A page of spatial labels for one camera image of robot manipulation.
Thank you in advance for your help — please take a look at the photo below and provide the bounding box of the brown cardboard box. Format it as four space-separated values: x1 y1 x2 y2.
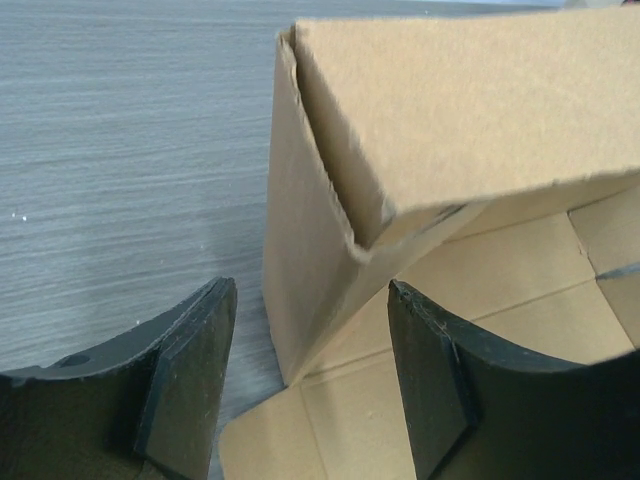
219 6 639 479

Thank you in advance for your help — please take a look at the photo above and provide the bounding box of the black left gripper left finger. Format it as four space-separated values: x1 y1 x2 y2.
1 277 237 479

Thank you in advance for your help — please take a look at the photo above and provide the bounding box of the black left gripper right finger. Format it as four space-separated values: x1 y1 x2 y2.
387 280 639 479

